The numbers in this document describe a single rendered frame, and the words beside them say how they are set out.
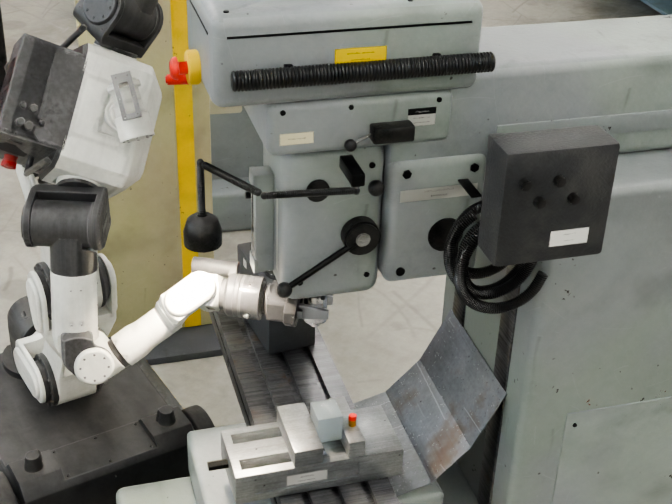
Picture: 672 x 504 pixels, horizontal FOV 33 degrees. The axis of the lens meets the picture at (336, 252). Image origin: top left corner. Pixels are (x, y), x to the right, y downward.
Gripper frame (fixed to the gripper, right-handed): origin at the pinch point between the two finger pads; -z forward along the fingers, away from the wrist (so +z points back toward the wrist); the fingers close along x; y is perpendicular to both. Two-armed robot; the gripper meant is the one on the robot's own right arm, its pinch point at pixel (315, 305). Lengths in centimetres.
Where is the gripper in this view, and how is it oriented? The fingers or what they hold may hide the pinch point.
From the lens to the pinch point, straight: 225.2
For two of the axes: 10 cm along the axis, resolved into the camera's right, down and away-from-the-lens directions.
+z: -9.9, -1.2, 1.2
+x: 1.6, -5.0, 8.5
